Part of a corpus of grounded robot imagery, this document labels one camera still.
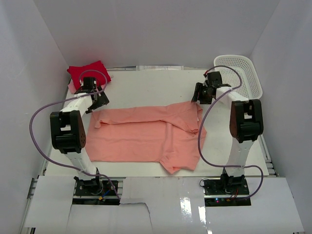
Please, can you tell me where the white perforated plastic basket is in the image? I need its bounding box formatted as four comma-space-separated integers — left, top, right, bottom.
214, 55, 263, 99

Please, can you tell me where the salmon pink t shirt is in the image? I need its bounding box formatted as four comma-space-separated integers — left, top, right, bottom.
85, 101, 207, 174

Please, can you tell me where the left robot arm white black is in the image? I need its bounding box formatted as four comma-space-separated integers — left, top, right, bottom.
50, 77, 109, 195

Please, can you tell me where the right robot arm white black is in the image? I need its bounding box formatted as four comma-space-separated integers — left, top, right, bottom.
192, 70, 264, 195

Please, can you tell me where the folded light pink t shirt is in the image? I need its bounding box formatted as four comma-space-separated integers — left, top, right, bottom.
68, 80, 77, 94

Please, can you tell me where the folded red t shirt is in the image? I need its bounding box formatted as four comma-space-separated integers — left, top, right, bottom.
67, 60, 111, 90

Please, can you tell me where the white paper sheet at back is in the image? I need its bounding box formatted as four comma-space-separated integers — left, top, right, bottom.
136, 65, 184, 71

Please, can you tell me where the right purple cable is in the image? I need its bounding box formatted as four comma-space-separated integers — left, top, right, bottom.
197, 65, 264, 201

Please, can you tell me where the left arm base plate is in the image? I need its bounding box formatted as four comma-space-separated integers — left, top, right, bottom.
72, 176, 120, 206

